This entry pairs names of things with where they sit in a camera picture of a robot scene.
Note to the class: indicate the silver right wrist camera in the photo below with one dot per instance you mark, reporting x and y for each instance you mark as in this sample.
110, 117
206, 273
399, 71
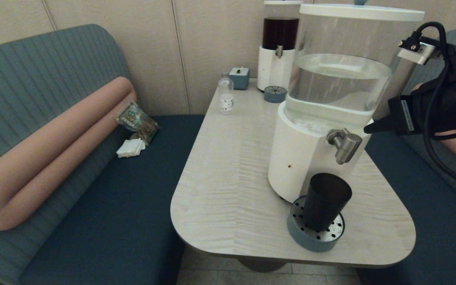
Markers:
418, 52

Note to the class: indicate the blue drip tray metal grate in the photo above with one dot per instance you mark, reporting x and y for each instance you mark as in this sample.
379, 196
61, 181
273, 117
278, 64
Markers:
274, 94
311, 241

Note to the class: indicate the white paper napkins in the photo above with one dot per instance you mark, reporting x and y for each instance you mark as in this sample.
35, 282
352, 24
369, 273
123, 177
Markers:
131, 147

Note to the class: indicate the silver metal dispenser tap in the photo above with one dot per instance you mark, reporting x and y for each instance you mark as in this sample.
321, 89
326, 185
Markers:
278, 51
346, 146

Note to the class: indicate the small clear plastic bottle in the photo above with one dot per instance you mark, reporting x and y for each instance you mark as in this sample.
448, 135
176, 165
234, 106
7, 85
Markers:
225, 97

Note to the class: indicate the small blue box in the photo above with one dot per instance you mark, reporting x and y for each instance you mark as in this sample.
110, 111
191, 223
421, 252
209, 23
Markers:
239, 78

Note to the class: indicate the clear green snack packet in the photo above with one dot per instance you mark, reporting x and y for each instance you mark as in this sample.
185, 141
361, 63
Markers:
135, 118

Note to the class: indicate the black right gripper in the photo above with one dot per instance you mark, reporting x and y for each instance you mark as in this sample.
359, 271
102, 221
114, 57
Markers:
414, 114

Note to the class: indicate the black plastic cup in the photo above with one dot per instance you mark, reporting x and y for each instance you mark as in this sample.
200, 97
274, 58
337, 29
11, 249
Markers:
325, 202

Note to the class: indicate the teal upholstered bench seat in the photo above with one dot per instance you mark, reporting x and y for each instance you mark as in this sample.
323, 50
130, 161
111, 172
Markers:
430, 221
34, 79

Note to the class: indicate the clear water dispenser white base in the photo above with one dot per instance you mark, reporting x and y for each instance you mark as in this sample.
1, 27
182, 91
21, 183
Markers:
303, 150

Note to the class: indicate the dark drink dispenser white base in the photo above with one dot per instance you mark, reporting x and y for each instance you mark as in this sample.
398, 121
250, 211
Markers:
273, 71

